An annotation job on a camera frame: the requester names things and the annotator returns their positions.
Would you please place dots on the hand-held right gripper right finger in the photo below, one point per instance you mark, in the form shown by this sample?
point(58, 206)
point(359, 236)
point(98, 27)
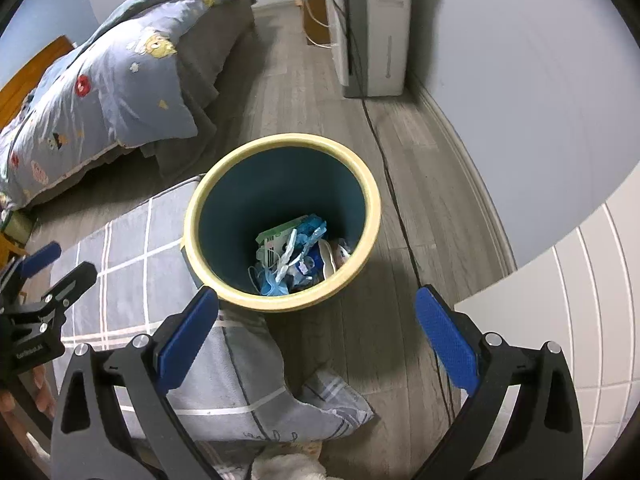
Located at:
point(447, 345)

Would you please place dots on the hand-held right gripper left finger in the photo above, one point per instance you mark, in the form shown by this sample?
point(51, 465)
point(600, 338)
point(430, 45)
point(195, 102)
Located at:
point(190, 340)

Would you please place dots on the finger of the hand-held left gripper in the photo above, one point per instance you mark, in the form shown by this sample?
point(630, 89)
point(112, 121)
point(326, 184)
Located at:
point(42, 257)
point(72, 282)

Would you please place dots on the blue face mask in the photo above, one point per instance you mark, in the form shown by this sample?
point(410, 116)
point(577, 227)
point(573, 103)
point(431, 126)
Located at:
point(315, 225)
point(275, 285)

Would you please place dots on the green white medicine box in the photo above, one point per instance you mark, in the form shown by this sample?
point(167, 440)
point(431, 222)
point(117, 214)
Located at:
point(272, 242)

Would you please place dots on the long white tissue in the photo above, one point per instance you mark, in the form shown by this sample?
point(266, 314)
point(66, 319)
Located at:
point(288, 255)

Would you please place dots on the teal bin with yellow rim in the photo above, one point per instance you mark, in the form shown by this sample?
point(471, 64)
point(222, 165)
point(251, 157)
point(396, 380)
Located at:
point(280, 185)

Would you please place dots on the person's left hand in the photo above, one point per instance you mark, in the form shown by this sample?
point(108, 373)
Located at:
point(44, 395)

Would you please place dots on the wooden chair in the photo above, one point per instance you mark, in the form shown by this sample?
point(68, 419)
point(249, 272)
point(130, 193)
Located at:
point(10, 251)

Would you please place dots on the green bin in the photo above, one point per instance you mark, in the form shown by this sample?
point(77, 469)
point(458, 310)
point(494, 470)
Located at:
point(17, 227)

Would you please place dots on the grey checked blanket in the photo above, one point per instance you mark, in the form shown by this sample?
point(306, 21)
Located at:
point(150, 260)

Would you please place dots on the white fluffy cloth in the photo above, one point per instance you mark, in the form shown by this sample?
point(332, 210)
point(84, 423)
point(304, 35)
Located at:
point(290, 470)

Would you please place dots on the wooden bed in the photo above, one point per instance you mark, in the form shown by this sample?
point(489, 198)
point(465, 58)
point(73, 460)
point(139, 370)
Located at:
point(30, 80)

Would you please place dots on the white air purifier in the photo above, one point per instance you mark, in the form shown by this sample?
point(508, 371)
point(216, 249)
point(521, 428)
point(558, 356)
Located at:
point(385, 35)

